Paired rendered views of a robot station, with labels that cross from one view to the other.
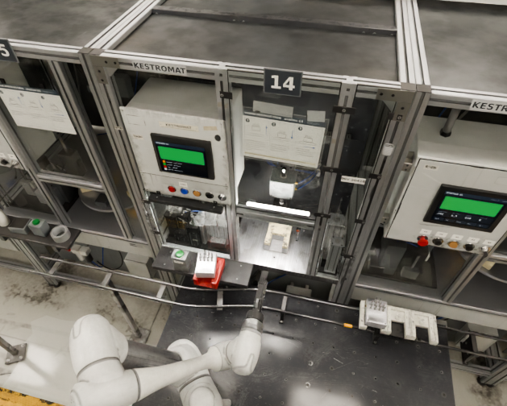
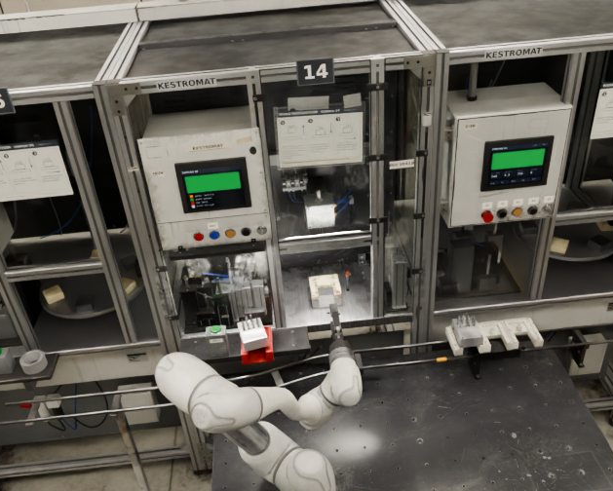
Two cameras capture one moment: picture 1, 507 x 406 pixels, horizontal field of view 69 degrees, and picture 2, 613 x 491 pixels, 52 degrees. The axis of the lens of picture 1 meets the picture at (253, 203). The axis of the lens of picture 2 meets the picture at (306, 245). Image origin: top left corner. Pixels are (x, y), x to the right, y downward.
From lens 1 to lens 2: 1.01 m
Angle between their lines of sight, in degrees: 18
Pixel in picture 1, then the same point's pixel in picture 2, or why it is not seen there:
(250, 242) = (292, 307)
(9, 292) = not seen: outside the picture
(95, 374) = (212, 387)
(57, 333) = not seen: outside the picture
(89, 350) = (194, 371)
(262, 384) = (366, 458)
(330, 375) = (442, 424)
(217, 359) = (314, 403)
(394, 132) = (428, 99)
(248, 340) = (345, 364)
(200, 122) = (233, 136)
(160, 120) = (186, 144)
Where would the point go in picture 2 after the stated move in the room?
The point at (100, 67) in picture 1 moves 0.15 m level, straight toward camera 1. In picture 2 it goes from (118, 96) to (140, 107)
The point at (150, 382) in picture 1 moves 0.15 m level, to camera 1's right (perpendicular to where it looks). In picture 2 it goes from (267, 395) to (318, 379)
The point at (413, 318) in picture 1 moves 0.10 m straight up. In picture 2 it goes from (508, 326) to (511, 309)
